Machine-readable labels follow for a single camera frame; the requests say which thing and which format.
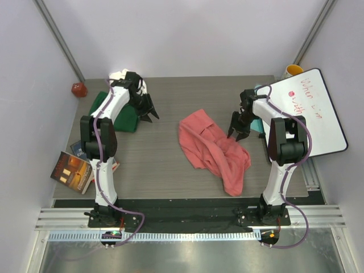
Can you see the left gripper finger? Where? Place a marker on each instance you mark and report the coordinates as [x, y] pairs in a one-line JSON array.
[[150, 106], [144, 117]]

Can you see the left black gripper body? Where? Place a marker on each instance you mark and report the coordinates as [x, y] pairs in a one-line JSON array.
[[140, 104]]

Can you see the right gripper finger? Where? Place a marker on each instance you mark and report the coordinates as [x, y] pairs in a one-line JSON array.
[[233, 124], [243, 134]]

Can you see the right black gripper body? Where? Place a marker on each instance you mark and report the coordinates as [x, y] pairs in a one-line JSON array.
[[244, 124]]

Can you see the green t shirt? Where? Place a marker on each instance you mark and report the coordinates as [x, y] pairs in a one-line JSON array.
[[127, 119]]

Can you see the pink t shirt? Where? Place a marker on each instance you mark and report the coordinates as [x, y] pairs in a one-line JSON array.
[[206, 146]]

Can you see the white t shirt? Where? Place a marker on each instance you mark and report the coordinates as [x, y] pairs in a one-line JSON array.
[[122, 75]]

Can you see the white dry-erase board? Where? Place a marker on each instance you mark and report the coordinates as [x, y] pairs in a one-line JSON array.
[[306, 94]]

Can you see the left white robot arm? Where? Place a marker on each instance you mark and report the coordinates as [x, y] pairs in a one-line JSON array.
[[99, 143]]

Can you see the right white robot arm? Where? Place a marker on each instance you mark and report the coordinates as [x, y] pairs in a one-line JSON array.
[[288, 147]]

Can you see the yellow white paper cup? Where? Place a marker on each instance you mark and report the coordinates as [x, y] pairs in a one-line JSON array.
[[292, 70]]

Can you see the red paperback book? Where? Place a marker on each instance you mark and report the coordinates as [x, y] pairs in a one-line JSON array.
[[115, 165]]

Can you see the red brown cube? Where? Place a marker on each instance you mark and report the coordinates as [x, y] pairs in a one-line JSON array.
[[79, 90]]

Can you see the blue paperback book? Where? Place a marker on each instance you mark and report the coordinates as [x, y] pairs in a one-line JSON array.
[[77, 150]]

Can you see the dark brown paperback book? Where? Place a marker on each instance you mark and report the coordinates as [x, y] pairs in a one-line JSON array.
[[73, 172]]

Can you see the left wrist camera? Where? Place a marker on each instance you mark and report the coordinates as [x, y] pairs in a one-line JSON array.
[[135, 79]]

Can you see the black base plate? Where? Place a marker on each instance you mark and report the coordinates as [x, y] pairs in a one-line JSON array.
[[197, 218]]

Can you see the perforated metal rail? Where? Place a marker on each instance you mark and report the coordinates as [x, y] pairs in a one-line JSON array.
[[114, 236]]

